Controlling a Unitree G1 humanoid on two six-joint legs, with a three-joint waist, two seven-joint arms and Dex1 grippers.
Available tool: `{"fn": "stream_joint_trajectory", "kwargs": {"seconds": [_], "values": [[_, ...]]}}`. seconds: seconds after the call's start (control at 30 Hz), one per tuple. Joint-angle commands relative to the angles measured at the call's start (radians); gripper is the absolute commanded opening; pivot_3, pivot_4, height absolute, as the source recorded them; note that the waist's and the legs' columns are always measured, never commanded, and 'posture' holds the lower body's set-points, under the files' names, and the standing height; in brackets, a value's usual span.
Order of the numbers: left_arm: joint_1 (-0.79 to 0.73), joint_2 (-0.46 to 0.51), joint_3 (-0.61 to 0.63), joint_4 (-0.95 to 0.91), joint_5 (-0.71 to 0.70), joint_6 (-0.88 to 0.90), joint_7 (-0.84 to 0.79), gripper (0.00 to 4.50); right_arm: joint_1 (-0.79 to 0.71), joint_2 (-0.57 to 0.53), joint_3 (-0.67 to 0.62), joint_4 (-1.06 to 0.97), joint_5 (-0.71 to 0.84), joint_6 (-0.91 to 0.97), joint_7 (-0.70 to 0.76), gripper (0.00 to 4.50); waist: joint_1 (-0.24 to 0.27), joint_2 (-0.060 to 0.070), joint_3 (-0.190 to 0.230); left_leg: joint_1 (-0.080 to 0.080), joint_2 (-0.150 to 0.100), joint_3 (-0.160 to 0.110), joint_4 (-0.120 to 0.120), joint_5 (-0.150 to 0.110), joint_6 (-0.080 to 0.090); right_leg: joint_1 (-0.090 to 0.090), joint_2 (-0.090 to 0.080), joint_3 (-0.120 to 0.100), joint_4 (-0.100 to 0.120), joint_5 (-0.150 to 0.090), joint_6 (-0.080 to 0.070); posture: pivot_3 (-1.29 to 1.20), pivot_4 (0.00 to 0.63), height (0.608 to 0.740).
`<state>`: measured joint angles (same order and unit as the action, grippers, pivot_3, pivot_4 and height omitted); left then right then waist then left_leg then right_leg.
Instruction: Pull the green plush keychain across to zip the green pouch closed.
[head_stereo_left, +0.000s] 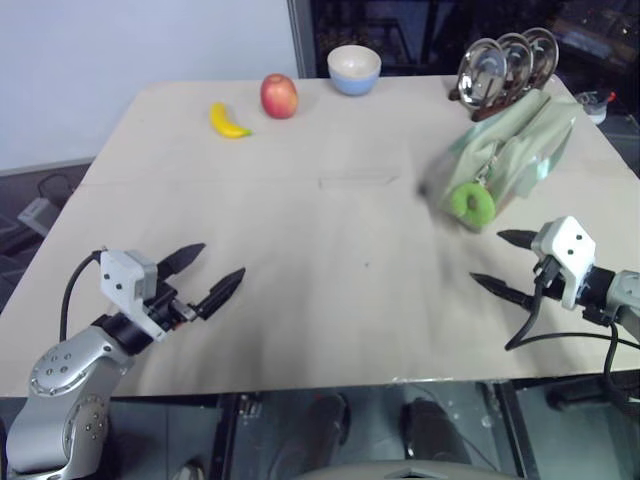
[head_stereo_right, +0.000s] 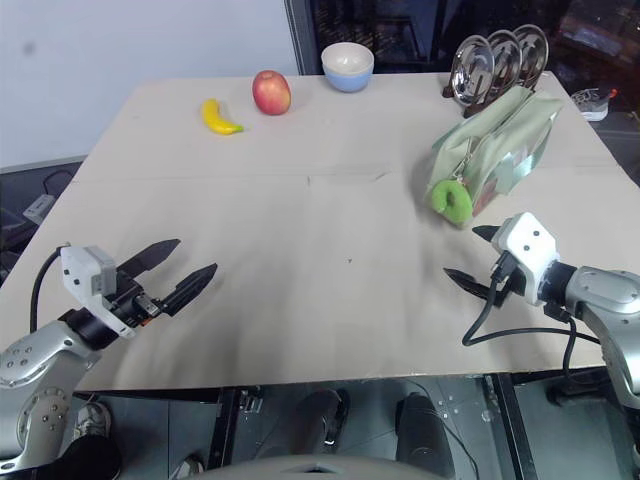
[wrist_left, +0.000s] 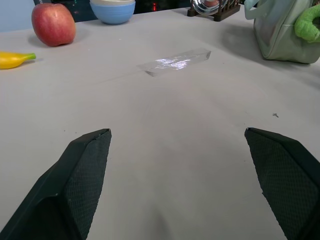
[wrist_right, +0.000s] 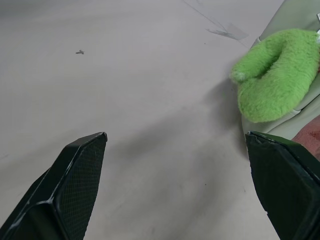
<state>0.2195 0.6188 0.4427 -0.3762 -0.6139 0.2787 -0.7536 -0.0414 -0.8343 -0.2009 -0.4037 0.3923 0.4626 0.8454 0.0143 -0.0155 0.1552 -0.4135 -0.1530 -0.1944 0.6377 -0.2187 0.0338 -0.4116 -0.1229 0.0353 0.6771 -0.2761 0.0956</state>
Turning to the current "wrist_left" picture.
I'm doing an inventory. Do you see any yellow banana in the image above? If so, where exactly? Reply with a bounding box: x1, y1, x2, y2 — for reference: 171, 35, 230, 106
0, 51, 37, 70

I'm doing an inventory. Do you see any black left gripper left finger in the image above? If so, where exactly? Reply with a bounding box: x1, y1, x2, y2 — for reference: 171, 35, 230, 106
0, 128, 113, 240

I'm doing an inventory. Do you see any clear tape strip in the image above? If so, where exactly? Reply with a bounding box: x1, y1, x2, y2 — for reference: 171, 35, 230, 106
136, 49, 212, 78

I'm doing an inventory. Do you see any light green bag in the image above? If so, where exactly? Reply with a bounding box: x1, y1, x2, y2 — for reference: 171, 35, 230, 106
244, 0, 320, 65

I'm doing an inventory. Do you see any green plush toy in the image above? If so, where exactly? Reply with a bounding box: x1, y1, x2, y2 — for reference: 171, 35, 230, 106
294, 4, 320, 43

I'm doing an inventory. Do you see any blue bowl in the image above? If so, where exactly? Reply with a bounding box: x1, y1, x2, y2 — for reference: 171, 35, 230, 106
89, 0, 137, 25

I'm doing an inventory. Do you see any dark wooden rack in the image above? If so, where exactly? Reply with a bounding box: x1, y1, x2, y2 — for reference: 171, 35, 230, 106
187, 3, 242, 22

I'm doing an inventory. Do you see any shiny metal plate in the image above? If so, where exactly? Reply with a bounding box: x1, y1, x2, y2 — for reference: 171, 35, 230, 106
190, 0, 237, 16

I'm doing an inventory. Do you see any red apple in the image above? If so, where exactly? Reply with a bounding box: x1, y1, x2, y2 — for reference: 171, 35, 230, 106
31, 3, 77, 48

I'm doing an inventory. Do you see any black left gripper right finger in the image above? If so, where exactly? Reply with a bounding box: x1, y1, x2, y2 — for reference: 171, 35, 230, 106
244, 127, 320, 240

